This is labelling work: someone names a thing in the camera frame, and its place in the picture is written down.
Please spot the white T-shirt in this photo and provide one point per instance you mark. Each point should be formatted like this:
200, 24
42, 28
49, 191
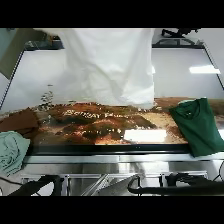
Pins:
106, 63

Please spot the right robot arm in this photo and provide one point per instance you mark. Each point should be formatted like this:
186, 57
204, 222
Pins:
186, 189

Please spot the dark green T-shirt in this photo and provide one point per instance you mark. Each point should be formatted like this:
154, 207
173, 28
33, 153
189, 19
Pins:
200, 128

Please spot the brown garment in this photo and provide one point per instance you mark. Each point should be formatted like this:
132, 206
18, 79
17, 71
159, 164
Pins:
18, 121

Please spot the pale green garment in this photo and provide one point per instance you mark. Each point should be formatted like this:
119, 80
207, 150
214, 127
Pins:
11, 151

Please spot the silver frame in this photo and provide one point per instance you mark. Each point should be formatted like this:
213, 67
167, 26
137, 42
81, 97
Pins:
100, 159

